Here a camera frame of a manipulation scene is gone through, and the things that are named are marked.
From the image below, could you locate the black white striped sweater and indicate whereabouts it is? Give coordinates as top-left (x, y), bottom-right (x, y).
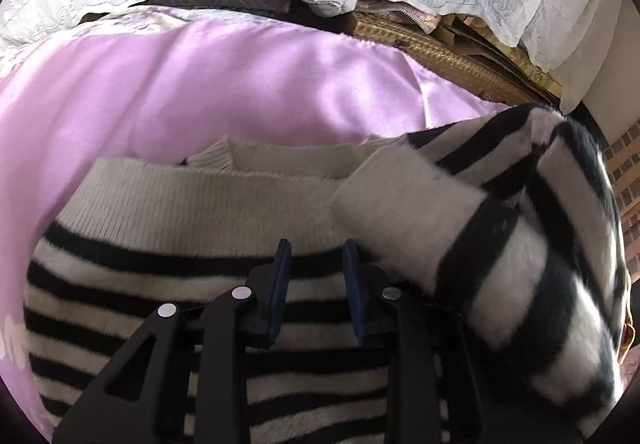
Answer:
top-left (24, 104), bottom-right (631, 443)

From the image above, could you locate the lilac printed bed sheet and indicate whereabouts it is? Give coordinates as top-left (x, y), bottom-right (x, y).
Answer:
top-left (1, 15), bottom-right (496, 436)

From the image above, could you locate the floral white purple cloth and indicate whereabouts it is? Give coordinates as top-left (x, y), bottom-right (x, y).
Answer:
top-left (1, 6), bottom-right (213, 77)

